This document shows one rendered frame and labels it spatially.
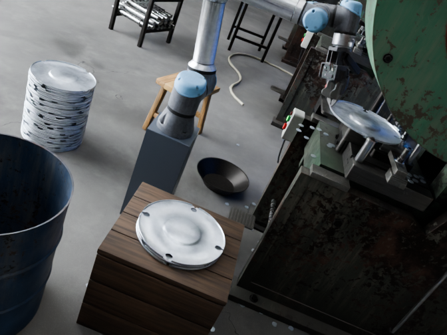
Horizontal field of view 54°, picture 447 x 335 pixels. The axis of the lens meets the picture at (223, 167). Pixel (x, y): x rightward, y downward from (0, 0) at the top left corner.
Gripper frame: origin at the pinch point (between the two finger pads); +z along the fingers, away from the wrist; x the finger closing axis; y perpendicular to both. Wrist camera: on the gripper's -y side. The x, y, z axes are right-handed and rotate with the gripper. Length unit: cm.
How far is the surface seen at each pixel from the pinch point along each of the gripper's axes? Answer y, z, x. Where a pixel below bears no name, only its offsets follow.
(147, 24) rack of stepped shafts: -51, -13, -224
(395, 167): 0.1, 15.2, 30.3
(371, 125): -7.5, 5.4, 13.6
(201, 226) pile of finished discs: 51, 43, -4
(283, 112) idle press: -112, 33, -119
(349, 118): -1.2, 4.1, 7.9
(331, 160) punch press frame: 6.1, 19.1, 9.5
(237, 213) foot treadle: 9, 57, -29
